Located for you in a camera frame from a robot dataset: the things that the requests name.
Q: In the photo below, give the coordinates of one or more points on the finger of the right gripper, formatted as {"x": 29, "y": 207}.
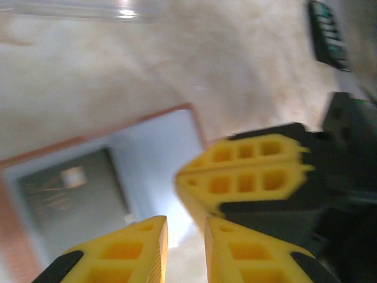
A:
{"x": 253, "y": 160}
{"x": 235, "y": 194}

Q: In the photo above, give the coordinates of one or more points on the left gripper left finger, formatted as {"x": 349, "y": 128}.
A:
{"x": 123, "y": 262}

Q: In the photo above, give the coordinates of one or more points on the black VIP credit card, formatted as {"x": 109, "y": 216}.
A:
{"x": 82, "y": 206}

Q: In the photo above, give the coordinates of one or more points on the brown leather card holder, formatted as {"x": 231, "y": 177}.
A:
{"x": 153, "y": 141}

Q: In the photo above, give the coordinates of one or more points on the clear acrylic card stand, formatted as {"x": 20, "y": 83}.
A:
{"x": 59, "y": 11}

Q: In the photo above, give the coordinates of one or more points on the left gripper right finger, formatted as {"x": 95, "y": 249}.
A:
{"x": 253, "y": 262}

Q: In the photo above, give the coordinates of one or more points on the black calculator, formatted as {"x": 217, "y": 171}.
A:
{"x": 327, "y": 35}

